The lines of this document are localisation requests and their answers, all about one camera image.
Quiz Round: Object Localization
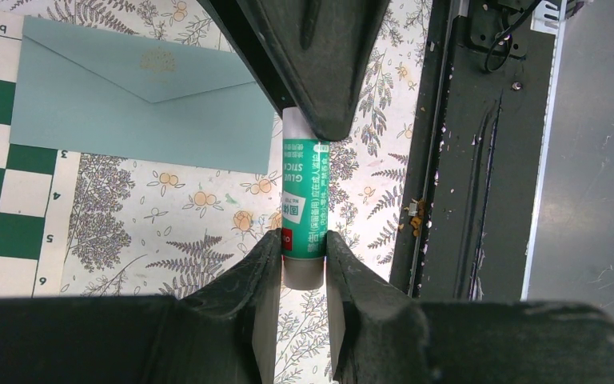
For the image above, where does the green white chessboard mat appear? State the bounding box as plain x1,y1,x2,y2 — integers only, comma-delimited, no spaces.
0,11,79,298

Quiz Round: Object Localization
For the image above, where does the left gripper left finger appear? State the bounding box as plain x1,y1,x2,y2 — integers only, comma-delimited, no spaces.
0,230,281,383

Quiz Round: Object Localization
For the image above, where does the grey-blue envelope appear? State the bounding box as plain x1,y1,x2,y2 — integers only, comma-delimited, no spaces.
10,17,274,174

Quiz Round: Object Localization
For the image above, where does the small green white peg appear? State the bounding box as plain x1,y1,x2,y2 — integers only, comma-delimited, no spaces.
281,107,330,291

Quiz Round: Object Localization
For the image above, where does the floral patterned table mat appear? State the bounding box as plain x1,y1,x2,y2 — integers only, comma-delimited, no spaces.
0,0,435,384

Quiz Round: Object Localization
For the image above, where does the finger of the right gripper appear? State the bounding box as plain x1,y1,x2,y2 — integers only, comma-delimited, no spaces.
200,0,389,142

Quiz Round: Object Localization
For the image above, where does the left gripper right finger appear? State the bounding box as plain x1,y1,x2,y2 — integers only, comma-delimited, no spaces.
325,231,614,383

